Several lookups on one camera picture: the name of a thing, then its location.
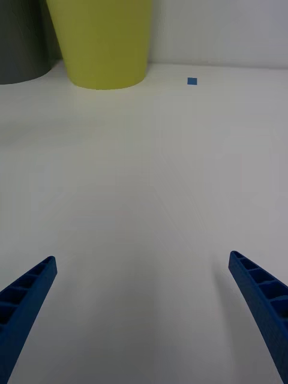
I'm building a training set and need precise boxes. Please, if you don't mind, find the yellow-green plastic waste bin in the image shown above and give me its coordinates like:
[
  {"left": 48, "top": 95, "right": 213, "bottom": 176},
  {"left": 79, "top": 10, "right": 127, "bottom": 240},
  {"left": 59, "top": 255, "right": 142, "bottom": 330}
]
[{"left": 45, "top": 0, "right": 154, "bottom": 91}]

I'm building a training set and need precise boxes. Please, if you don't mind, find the grey plastic waste bin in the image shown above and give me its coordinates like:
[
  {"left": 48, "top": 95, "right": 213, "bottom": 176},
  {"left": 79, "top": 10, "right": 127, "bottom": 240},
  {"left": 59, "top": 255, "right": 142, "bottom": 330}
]
[{"left": 0, "top": 0, "right": 64, "bottom": 85}]

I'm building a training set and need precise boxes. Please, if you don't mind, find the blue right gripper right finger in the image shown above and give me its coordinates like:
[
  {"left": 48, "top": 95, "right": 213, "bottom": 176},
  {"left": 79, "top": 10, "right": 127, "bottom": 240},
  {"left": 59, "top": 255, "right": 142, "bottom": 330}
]
[{"left": 228, "top": 250, "right": 288, "bottom": 384}]

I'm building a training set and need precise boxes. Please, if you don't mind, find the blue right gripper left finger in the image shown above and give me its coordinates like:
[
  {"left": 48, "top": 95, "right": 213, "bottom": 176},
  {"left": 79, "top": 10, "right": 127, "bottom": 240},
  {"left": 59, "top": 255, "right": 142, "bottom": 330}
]
[{"left": 0, "top": 255, "right": 58, "bottom": 384}]

